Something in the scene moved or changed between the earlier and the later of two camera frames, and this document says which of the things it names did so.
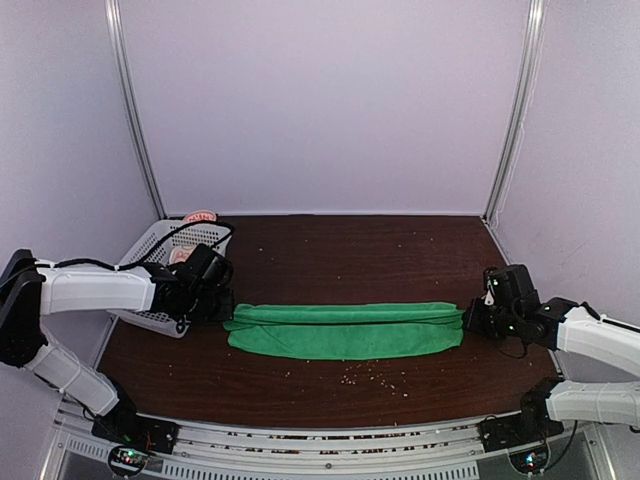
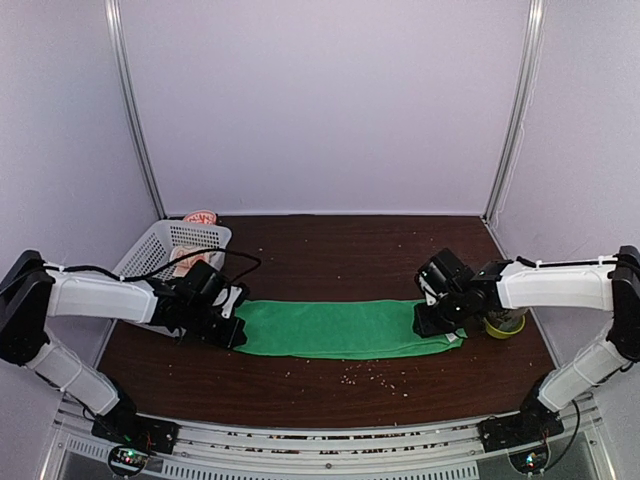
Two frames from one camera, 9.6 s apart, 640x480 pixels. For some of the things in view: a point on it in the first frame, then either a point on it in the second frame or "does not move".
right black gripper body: [502, 325] → [450, 318]
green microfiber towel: [344, 331] does not move
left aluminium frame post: [113, 12] does not move
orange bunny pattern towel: [181, 253] does not move
